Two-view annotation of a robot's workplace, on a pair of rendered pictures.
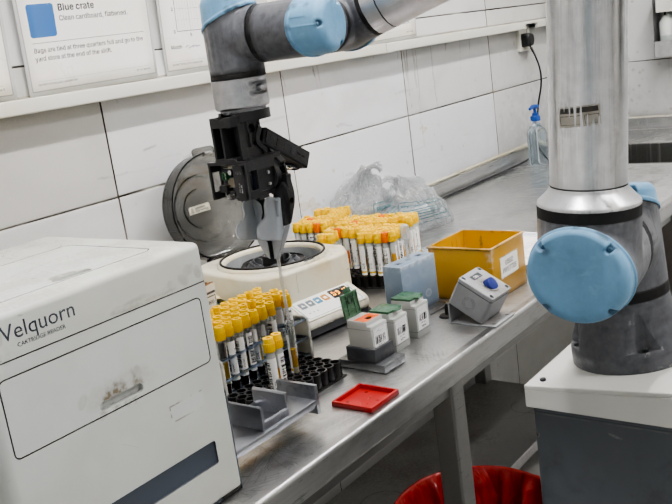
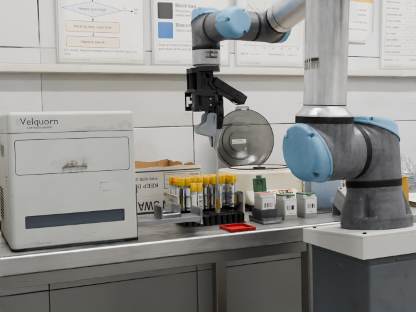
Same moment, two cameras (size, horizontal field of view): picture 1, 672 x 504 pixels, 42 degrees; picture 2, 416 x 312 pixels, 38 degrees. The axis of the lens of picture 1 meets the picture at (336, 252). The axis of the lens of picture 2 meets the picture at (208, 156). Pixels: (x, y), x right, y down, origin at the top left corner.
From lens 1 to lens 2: 0.72 m
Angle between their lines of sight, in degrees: 29
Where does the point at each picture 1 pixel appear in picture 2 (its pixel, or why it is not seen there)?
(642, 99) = not seen: outside the picture
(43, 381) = (36, 147)
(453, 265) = not seen: hidden behind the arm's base
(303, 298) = not seen: hidden behind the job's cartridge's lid
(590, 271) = (303, 148)
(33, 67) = (156, 52)
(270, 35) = (210, 26)
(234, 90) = (197, 54)
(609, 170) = (324, 95)
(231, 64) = (197, 41)
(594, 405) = (327, 241)
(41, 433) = (30, 168)
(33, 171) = (147, 103)
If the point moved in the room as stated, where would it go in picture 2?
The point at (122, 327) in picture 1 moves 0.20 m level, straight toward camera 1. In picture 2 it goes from (81, 137) to (35, 140)
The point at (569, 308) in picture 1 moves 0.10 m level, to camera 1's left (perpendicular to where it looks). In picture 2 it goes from (296, 170) to (251, 169)
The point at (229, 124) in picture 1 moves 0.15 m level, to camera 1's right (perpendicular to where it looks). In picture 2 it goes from (191, 70) to (244, 67)
